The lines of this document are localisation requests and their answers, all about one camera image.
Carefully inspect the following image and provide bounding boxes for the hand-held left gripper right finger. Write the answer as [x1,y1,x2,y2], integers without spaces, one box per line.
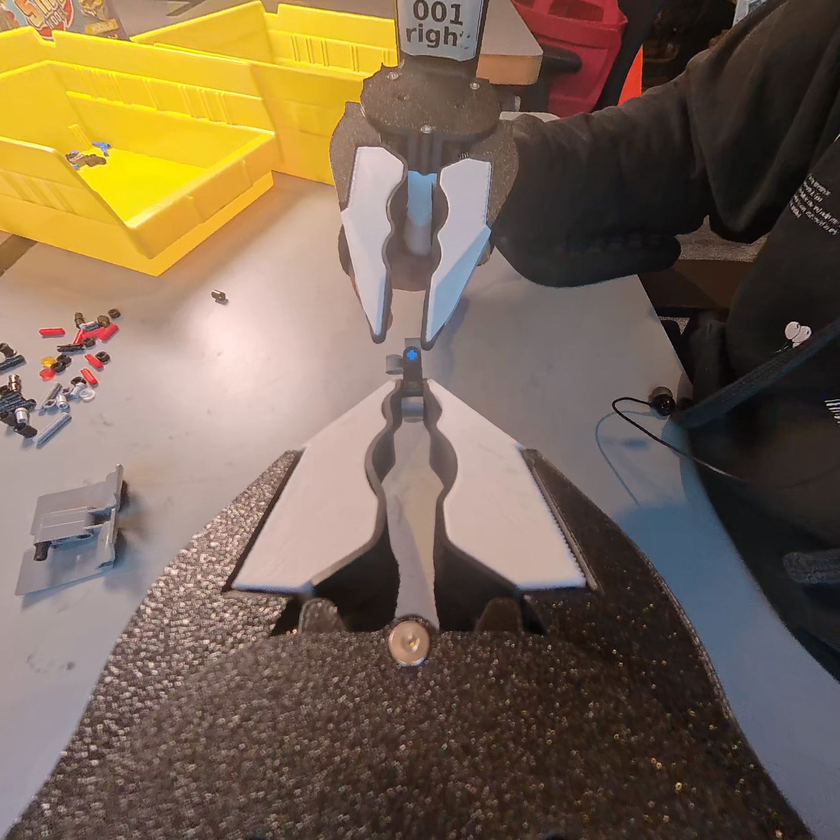
[422,381,586,630]

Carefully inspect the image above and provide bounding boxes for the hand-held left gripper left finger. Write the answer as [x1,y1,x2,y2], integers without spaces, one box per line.
[231,381,403,632]

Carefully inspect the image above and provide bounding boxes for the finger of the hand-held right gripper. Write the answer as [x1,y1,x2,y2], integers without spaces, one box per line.
[341,146,407,345]
[420,157,494,350]

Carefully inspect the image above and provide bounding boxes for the yellow plastic bin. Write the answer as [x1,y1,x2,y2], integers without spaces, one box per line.
[0,26,278,278]
[131,0,403,186]

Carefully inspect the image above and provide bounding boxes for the silver toy scoop part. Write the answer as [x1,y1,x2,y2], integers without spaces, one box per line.
[14,463,127,597]

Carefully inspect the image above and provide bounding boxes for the mixed toy parts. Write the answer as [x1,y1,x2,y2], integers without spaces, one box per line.
[64,140,111,172]

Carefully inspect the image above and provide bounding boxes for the pile of small toy parts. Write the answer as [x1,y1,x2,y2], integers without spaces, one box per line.
[0,306,123,448]

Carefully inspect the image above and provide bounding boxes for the grey desk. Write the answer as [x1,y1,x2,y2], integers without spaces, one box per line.
[0,177,840,840]

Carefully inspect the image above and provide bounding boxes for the light wooden board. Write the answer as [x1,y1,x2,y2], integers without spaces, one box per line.
[478,0,544,86]

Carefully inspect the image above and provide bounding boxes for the red plastic crate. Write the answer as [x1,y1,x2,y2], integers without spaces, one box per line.
[511,0,630,118]

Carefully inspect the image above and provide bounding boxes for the person's black jacket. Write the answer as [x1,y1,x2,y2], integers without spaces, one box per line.
[676,0,840,683]

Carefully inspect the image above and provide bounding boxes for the yellow picture toy box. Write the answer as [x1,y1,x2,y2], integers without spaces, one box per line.
[0,0,127,42]

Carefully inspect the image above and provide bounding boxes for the thin black cord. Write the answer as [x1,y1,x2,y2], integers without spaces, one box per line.
[612,396,756,484]

